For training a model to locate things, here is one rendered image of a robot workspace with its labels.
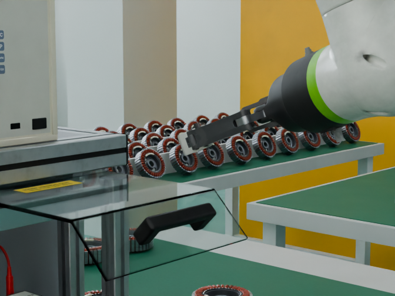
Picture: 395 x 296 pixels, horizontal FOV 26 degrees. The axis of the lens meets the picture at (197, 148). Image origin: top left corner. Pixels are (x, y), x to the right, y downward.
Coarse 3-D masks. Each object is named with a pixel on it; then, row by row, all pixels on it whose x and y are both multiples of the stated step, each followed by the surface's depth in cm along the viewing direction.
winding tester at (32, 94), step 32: (0, 0) 111; (32, 0) 115; (0, 32) 111; (32, 32) 115; (0, 64) 112; (32, 64) 116; (0, 96) 112; (32, 96) 116; (0, 128) 113; (32, 128) 117
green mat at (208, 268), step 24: (168, 264) 190; (192, 264) 190; (216, 264) 190; (240, 264) 190; (264, 264) 190; (96, 288) 172; (144, 288) 172; (168, 288) 172; (192, 288) 172; (264, 288) 172; (288, 288) 172; (312, 288) 172; (336, 288) 172; (360, 288) 172
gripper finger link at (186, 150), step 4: (180, 136) 117; (184, 136) 116; (180, 140) 117; (184, 140) 116; (180, 144) 117; (184, 144) 117; (208, 144) 112; (184, 148) 117; (188, 148) 116; (200, 148) 113; (204, 148) 113; (184, 152) 117; (188, 152) 116; (192, 152) 116
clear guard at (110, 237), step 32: (0, 192) 108; (32, 192) 108; (64, 192) 108; (96, 192) 108; (128, 192) 108; (160, 192) 108; (192, 192) 108; (96, 224) 95; (128, 224) 98; (224, 224) 107; (96, 256) 92; (128, 256) 94; (160, 256) 97
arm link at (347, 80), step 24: (360, 0) 86; (384, 0) 85; (336, 24) 88; (360, 24) 86; (384, 24) 85; (336, 48) 89; (360, 48) 86; (384, 48) 85; (312, 72) 95; (336, 72) 90; (360, 72) 86; (384, 72) 85; (312, 96) 95; (336, 96) 92; (360, 96) 88; (384, 96) 86; (336, 120) 96
